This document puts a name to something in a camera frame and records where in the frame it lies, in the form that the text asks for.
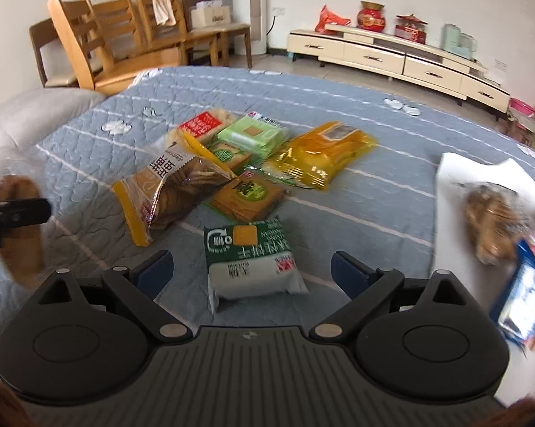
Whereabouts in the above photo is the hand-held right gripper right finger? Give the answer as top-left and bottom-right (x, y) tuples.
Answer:
(309, 251), (477, 343)

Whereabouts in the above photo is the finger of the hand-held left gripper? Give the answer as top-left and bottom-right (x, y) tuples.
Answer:
(0, 184), (53, 250)

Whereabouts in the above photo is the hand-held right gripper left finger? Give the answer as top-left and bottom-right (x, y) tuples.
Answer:
(38, 250), (193, 343)

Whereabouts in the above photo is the round bread packet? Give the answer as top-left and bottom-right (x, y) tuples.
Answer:
(0, 174), (46, 289)

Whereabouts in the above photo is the clear yellow-edged biscuit packet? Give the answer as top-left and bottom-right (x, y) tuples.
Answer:
(113, 132), (238, 248)

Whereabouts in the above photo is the dark green white biscuit packet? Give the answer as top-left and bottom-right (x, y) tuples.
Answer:
(203, 215), (311, 315)

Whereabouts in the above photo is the orange green-label snack packet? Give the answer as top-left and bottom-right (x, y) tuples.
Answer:
(206, 139), (253, 175)
(209, 171), (290, 224)

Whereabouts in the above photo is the white cardboard box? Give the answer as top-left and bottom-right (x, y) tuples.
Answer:
(434, 152), (535, 410)

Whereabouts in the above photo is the yellow snack packet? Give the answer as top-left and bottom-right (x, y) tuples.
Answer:
(262, 120), (379, 192)

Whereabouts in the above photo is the red-label rice cracker packet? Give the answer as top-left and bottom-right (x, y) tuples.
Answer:
(177, 109), (238, 144)

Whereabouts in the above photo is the brown bread clear packet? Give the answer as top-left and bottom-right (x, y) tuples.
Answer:
(465, 181), (531, 266)

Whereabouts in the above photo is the light green biscuit packet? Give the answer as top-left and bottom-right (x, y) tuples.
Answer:
(217, 112), (290, 159)

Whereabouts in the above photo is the blue snack packet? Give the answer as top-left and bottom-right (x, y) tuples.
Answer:
(498, 239), (535, 353)

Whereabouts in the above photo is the blue quilted bedspread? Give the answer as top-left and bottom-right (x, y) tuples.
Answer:
(0, 66), (535, 410)

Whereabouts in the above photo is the grey sofa cushion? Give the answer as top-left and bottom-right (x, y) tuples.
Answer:
(0, 88), (108, 184)

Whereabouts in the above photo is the dark chair with cream cushion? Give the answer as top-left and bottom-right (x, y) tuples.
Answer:
(29, 17), (79, 89)

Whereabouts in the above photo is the tilted light wooden chair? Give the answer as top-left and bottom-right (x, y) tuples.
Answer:
(47, 0), (184, 97)

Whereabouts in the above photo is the cream television cabinet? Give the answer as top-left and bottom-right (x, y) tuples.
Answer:
(286, 24), (512, 121)

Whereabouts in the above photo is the small stool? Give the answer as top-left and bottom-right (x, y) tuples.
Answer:
(507, 111), (535, 144)

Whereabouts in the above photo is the pink plastic basin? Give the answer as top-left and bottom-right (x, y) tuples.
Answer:
(508, 97), (535, 117)

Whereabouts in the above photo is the white towel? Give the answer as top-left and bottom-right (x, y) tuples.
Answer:
(150, 0), (177, 27)

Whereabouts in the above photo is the red gift box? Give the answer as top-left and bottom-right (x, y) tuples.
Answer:
(394, 12), (429, 44)

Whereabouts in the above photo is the dark wooden chair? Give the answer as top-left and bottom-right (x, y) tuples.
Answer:
(180, 0), (254, 69)

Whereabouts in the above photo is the red plastic bag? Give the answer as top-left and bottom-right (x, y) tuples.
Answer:
(315, 4), (352, 35)

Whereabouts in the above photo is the red gold vase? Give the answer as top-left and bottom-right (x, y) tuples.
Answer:
(356, 1), (387, 32)

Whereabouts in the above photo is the mint green kitchen appliance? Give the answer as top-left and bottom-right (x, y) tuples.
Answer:
(440, 22), (478, 59)

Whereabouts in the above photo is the white paper bag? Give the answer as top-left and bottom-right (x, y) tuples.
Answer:
(190, 2), (232, 30)

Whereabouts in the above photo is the white tower air conditioner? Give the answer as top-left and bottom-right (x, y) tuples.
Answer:
(230, 0), (268, 57)

